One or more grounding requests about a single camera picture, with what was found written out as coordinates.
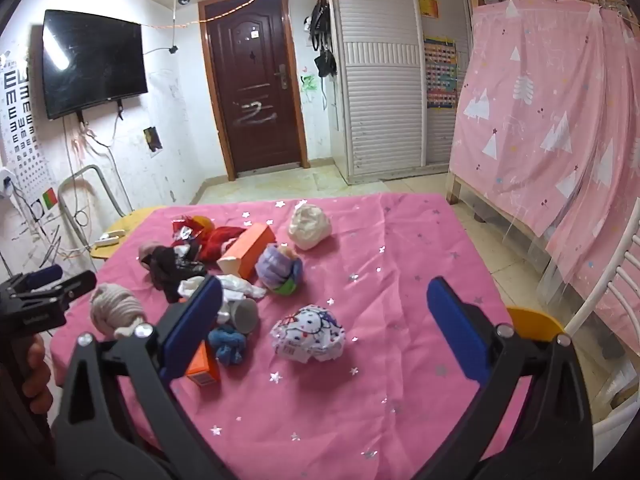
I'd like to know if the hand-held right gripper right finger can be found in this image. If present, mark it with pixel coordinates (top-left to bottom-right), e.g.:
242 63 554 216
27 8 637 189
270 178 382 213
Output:
415 276 593 480

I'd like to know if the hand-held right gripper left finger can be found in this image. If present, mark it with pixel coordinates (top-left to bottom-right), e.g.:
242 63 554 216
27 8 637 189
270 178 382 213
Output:
50 275 236 480

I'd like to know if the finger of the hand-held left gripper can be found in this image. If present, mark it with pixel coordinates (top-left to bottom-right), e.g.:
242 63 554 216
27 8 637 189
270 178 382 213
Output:
20 270 97 311
10 265 64 293

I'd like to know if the white tissue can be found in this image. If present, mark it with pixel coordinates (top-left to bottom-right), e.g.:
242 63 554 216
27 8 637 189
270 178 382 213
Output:
177 274 268 306

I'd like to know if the yellow bin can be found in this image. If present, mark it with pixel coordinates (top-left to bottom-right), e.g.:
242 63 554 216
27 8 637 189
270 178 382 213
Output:
505 306 566 341

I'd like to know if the person's left hand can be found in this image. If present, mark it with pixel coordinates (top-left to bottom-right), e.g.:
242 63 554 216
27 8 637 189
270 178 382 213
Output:
20 334 55 416

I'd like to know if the small orange box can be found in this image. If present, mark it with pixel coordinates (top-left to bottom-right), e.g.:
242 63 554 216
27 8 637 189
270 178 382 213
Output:
186 342 221 387

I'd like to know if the beige yarn ball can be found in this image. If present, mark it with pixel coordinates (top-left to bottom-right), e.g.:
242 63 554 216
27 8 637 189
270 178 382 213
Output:
90 283 148 339

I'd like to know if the grey paper cup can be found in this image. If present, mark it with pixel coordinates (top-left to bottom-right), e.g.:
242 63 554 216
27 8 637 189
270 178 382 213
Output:
227 296 260 335

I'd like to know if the black crumpled cloth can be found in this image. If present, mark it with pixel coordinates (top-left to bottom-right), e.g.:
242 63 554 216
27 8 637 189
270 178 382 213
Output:
142 246 208 303

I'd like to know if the pink star tablecloth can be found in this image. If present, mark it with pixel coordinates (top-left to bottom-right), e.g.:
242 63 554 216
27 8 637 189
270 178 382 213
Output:
50 192 531 480

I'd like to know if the red crumpled wrapper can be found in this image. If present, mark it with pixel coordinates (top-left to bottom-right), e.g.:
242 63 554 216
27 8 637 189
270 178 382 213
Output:
197 225 248 263

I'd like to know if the large orange box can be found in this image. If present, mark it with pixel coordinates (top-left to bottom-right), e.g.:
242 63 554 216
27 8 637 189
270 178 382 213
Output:
217 223 277 281

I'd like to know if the purple green crumpled wrapper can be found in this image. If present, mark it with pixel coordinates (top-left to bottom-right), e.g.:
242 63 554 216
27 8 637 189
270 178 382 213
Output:
256 243 303 296

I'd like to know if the white printed crumpled wrapper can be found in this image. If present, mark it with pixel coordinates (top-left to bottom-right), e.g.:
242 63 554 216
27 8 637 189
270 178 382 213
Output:
270 304 347 365

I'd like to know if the white metal chair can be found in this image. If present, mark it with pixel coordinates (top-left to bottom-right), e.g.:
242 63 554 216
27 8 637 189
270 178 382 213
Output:
537 220 640 441

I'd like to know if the eye chart poster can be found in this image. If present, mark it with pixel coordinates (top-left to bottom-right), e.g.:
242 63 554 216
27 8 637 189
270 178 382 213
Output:
0 50 61 261

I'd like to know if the pink tree print curtain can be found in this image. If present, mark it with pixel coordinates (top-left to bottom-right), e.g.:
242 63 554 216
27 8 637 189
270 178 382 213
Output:
448 0 640 356

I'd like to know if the dark brown door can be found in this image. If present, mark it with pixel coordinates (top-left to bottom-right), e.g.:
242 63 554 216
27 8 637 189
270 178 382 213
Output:
198 0 310 181

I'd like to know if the white slatted wardrobe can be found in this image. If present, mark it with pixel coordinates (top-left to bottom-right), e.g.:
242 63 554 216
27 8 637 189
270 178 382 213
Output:
327 0 488 184

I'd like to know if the colourful grid chart poster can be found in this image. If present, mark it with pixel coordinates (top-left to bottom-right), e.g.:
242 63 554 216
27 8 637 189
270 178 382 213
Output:
424 35 458 109

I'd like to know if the small black handbag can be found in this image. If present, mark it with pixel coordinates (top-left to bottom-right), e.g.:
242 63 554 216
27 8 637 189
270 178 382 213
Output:
314 50 337 78

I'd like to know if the large black handbag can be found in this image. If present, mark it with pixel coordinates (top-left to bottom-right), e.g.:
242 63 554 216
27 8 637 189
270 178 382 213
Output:
309 0 332 53

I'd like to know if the wooden chair grey frame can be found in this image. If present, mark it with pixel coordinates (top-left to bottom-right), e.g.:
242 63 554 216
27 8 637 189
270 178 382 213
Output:
57 164 166 261

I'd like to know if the black wall television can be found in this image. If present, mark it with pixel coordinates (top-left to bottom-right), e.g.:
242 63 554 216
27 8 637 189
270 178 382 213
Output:
41 9 149 120

